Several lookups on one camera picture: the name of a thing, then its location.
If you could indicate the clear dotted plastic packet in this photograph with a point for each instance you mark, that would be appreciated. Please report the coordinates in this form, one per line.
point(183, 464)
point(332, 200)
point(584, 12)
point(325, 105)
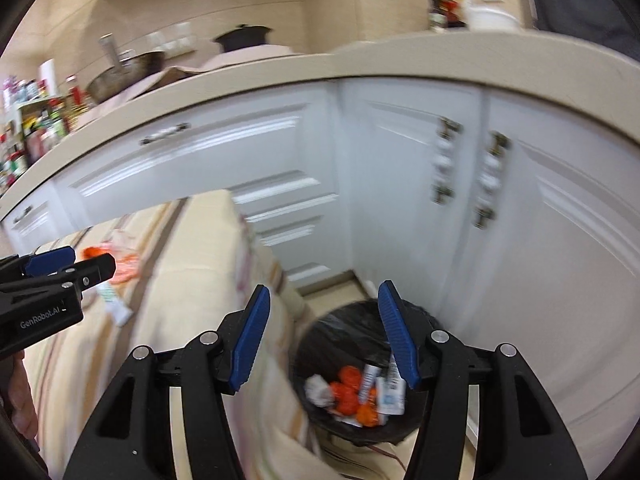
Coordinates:
point(122, 241)

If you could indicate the dark glass bottle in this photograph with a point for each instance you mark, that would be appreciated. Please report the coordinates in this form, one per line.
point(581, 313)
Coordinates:
point(437, 12)

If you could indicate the small white tube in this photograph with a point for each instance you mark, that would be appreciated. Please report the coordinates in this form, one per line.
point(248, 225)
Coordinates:
point(369, 382)

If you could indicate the paper towel roll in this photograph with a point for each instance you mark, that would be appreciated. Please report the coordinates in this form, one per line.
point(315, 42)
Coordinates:
point(47, 77)

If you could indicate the red snack packets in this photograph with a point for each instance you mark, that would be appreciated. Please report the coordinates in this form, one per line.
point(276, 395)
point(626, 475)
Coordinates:
point(454, 14)

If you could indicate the striped beige tablecloth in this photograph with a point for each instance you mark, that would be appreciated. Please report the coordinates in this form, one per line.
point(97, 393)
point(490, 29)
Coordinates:
point(190, 270)

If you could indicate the steel wok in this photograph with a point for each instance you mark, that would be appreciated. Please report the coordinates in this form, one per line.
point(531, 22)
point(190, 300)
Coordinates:
point(125, 77)

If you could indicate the dark grey cloth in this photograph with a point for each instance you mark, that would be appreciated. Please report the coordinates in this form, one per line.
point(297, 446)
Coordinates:
point(590, 0)

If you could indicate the orange printed packet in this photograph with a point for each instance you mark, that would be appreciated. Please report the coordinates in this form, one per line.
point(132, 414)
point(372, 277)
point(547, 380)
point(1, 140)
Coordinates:
point(129, 267)

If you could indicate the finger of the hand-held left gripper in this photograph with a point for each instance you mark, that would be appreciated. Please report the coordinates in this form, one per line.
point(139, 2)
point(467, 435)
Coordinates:
point(50, 260)
point(92, 270)

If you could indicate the white lidded container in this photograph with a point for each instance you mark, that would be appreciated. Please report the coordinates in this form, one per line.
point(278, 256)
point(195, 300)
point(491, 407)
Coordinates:
point(490, 17)

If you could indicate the white tissue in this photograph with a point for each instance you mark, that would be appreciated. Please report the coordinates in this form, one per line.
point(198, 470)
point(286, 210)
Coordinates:
point(318, 390)

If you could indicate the white green-print carton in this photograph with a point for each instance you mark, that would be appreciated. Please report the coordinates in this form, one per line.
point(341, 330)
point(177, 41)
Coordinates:
point(391, 397)

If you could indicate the black lidded pot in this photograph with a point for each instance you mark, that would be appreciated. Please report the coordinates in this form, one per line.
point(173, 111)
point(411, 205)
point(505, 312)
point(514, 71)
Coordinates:
point(242, 37)

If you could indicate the black bagged trash can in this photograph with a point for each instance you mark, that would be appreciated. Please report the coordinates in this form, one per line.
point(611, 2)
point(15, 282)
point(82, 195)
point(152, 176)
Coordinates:
point(340, 320)

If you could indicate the beige stove cover cloth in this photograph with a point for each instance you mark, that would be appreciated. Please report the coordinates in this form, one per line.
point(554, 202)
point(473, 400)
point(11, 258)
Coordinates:
point(225, 62)

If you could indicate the person's left hand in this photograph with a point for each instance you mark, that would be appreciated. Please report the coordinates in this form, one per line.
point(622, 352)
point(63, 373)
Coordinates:
point(20, 400)

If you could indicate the small orange wrapper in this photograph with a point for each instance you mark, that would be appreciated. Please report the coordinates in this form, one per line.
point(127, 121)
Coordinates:
point(94, 252)

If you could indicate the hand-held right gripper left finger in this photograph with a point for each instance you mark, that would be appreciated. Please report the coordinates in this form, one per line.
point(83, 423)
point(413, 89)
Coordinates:
point(252, 340)

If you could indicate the orange plastic bag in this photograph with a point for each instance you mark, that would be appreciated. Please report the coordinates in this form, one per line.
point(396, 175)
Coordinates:
point(346, 386)

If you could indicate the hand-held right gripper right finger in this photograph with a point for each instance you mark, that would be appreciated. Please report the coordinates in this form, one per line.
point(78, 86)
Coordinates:
point(397, 340)

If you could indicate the row of condiment bottles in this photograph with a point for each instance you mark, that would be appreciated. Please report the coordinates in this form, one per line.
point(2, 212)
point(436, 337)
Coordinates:
point(40, 130)

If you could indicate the orange snack bag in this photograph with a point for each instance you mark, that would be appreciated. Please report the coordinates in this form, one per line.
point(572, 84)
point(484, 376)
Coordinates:
point(367, 415)

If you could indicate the white wall hook rack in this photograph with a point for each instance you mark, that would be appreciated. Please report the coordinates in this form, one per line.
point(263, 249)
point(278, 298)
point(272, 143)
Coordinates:
point(167, 40)

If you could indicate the white kitchen cabinet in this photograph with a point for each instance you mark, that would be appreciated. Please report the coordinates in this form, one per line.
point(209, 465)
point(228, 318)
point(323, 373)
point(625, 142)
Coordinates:
point(390, 210)

